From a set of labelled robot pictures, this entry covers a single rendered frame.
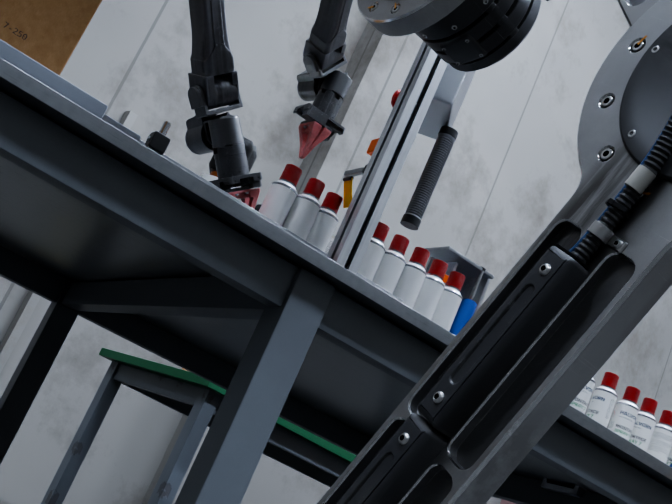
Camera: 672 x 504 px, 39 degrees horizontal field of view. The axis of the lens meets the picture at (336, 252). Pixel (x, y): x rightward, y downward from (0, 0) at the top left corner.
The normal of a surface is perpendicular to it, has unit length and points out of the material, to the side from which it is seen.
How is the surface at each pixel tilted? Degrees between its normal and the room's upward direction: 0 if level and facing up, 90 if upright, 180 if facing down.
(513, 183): 90
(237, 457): 90
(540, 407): 115
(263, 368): 90
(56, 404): 90
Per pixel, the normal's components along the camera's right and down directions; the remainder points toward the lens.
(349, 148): 0.64, 0.04
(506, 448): 0.40, 0.42
